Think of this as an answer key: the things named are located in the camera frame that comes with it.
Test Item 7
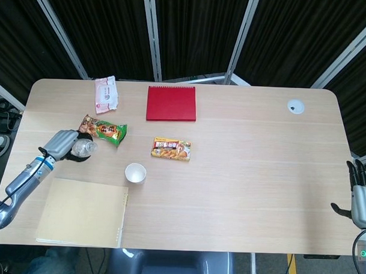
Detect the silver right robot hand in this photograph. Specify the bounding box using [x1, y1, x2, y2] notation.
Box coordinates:
[329, 159, 366, 230]

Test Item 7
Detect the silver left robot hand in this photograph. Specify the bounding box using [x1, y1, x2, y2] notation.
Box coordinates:
[38, 128, 96, 165]

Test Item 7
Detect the clear plastic bottle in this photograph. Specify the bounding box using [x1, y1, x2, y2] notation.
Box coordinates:
[70, 138, 99, 159]

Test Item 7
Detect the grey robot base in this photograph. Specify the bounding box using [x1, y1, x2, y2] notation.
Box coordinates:
[105, 248, 237, 274]

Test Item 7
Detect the white paper cup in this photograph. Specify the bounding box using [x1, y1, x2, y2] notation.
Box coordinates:
[124, 162, 148, 184]

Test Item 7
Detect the green orange snack bag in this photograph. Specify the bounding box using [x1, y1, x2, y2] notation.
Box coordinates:
[78, 114, 129, 149]

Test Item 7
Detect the black floor equipment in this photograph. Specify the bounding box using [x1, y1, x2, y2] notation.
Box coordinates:
[0, 97, 25, 132]

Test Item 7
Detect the black under-desk box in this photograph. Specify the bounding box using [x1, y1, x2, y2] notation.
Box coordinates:
[303, 254, 341, 260]

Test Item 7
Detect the pink wet wipes pack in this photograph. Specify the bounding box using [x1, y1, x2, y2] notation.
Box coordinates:
[94, 75, 120, 115]

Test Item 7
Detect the dark fabric partition panel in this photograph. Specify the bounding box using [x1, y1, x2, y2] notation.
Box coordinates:
[236, 0, 366, 90]
[151, 0, 252, 85]
[40, 0, 160, 82]
[320, 36, 366, 159]
[0, 0, 86, 110]

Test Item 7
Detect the yellow curry box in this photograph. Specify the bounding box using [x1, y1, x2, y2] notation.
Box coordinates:
[150, 136, 193, 163]

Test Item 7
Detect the blue jeans leg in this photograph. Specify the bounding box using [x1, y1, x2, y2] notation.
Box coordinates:
[21, 247, 78, 274]

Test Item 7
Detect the red spiral notebook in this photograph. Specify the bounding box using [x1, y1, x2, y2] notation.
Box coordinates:
[145, 85, 198, 124]

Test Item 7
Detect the grey desk leg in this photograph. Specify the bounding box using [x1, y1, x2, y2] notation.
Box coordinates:
[249, 252, 260, 274]

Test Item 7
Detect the grey partition base bar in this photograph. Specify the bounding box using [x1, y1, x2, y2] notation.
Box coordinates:
[160, 69, 252, 87]

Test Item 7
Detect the grey partition frame post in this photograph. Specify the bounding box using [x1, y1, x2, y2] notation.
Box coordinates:
[139, 0, 165, 82]
[310, 10, 366, 91]
[0, 78, 26, 112]
[26, 0, 94, 80]
[223, 0, 261, 86]

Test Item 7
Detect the beige ring binder notebook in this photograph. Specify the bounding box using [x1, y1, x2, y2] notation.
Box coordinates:
[34, 177, 130, 249]

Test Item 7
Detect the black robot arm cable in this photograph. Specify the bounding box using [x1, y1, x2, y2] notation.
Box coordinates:
[0, 146, 50, 217]

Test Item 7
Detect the white desk cable grommet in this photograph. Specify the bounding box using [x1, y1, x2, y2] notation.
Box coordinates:
[286, 99, 306, 115]

